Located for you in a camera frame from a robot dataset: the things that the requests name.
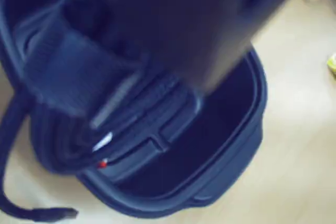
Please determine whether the black square bowl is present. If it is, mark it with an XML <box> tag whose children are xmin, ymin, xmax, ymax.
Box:
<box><xmin>0</xmin><ymin>0</ymin><xmax>268</xmax><ymax>217</ymax></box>

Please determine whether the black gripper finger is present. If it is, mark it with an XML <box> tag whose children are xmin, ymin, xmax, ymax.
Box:
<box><xmin>102</xmin><ymin>0</ymin><xmax>292</xmax><ymax>96</ymax></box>

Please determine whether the small yellow green object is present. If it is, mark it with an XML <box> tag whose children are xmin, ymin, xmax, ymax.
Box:
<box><xmin>327</xmin><ymin>53</ymin><xmax>336</xmax><ymax>74</ymax></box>

